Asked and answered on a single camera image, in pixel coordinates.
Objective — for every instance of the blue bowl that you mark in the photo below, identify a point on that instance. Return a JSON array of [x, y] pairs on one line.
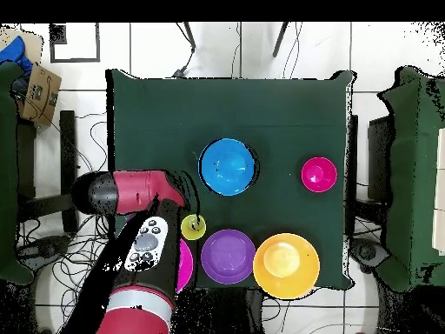
[[227, 167]]

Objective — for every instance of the small red bowl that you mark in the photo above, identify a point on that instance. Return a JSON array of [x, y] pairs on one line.
[[319, 174]]

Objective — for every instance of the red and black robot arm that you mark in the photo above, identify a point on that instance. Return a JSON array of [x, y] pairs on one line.
[[135, 191]]

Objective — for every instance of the yellow cup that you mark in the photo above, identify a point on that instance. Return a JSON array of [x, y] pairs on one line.
[[191, 228]]

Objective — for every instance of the dark green tablecloth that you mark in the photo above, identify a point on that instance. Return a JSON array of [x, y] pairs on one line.
[[208, 104]]

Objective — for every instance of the large pink bowl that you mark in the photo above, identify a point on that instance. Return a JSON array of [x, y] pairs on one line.
[[185, 266]]

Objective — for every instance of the large yellow bowl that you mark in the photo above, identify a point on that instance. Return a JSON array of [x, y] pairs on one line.
[[286, 266]]

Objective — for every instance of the black wooden stand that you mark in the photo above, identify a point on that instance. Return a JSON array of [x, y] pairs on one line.
[[380, 156], [67, 146]]

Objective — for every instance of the green cloth side table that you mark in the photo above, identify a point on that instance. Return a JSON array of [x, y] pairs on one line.
[[406, 139], [7, 174]]

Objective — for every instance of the cardboard box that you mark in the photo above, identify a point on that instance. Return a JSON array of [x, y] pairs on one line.
[[41, 94]]

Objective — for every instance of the white box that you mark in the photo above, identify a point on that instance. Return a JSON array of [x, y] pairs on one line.
[[439, 208]]

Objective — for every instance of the blue cloth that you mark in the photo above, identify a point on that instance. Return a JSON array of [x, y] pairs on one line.
[[15, 52]]

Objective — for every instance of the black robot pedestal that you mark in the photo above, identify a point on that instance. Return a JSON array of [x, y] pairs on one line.
[[226, 313]]

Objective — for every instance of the black camera tripod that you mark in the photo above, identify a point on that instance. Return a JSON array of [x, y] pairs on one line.
[[189, 36]]

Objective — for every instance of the grey pedestal leg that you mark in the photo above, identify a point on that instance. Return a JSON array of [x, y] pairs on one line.
[[368, 252], [45, 247]]

